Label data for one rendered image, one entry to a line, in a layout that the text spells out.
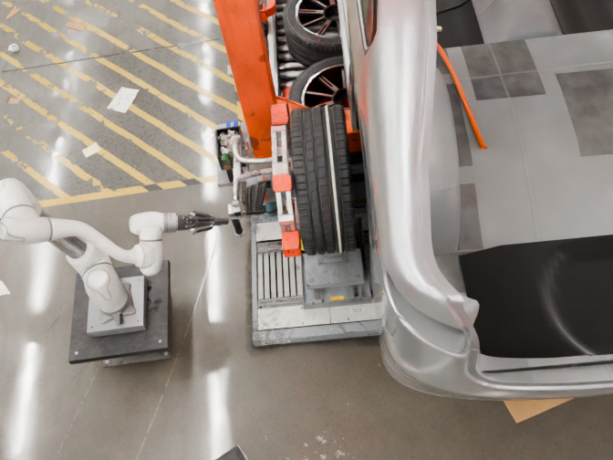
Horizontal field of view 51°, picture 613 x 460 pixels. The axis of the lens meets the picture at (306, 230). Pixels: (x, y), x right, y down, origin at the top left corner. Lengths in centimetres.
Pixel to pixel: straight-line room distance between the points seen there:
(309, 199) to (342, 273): 85
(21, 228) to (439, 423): 209
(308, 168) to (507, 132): 86
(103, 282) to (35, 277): 103
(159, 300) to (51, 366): 75
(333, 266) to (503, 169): 108
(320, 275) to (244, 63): 116
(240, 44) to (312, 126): 48
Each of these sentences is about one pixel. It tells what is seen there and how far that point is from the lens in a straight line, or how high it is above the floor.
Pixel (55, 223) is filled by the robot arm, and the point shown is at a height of 110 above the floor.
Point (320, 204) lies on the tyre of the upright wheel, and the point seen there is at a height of 104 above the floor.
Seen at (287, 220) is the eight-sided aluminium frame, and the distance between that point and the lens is 266.
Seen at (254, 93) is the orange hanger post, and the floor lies 103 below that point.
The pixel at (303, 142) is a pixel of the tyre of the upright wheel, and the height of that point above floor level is 117.
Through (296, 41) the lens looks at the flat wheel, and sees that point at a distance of 411.
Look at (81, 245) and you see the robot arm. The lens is 320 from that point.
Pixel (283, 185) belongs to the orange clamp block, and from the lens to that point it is 255.
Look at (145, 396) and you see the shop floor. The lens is 354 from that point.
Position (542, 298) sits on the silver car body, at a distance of 260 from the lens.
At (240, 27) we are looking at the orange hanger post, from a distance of 279.
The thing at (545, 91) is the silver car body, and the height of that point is 105.
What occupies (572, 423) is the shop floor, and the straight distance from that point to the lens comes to 343.
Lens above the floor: 319
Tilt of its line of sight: 58 degrees down
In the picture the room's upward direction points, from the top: 10 degrees counter-clockwise
